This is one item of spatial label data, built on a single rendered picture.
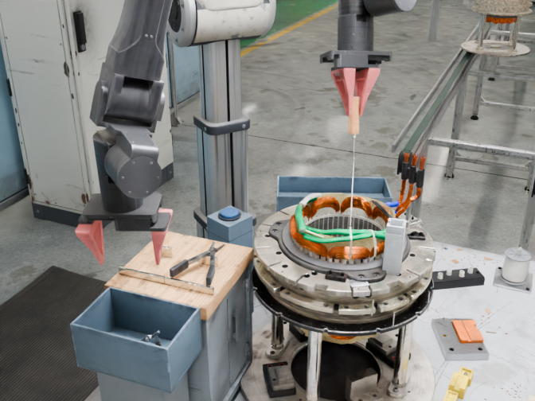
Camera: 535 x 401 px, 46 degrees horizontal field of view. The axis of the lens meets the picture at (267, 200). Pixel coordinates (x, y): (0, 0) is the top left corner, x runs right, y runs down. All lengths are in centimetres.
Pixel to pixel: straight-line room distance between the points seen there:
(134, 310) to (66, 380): 148
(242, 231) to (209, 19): 44
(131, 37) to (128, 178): 17
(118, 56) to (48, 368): 193
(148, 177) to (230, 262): 37
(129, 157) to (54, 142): 261
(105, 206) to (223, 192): 65
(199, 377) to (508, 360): 66
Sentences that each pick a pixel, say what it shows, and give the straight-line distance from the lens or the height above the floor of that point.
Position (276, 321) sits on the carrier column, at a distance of 129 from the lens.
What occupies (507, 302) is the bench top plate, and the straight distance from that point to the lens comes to 161.
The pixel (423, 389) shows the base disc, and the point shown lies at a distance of 129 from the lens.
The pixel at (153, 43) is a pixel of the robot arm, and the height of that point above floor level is 149.
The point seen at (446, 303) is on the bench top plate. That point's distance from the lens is 156.
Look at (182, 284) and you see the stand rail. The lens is 106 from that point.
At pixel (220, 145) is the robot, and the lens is 146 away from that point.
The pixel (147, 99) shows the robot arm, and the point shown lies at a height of 142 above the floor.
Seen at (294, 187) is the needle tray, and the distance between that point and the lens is 146.
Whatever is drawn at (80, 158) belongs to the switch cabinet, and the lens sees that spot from 332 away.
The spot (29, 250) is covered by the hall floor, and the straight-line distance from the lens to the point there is 343.
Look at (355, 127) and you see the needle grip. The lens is 103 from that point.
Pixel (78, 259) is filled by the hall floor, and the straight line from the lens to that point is 327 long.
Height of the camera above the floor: 167
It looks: 27 degrees down
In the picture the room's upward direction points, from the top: straight up
